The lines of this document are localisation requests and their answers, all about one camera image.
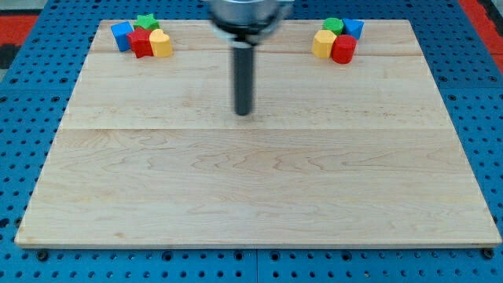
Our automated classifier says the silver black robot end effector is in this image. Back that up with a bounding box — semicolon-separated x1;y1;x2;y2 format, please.
207;0;294;44

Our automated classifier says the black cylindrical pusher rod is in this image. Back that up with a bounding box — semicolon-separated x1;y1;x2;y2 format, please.
232;42;255;116

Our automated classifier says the green star block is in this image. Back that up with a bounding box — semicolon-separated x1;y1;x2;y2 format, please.
133;13;160;31

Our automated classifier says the red star block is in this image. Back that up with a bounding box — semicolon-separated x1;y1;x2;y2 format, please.
127;27;153;58

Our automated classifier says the yellow hexagon block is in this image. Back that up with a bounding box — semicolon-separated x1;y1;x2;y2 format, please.
311;30;337;58

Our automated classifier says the yellow heart block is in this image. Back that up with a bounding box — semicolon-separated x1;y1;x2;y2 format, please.
149;29;173;57

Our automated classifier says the green cylinder block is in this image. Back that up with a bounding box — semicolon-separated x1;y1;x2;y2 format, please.
322;17;344;35

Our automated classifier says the red cylinder block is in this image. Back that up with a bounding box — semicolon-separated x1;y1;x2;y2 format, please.
332;35;358;64

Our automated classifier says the blue triangle block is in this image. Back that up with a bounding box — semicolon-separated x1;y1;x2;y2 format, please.
342;18;365;40

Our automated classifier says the blue cube block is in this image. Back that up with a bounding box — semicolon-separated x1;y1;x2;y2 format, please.
111;21;133;52

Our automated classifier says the light wooden board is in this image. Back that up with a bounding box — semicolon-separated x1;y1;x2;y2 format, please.
15;20;501;249

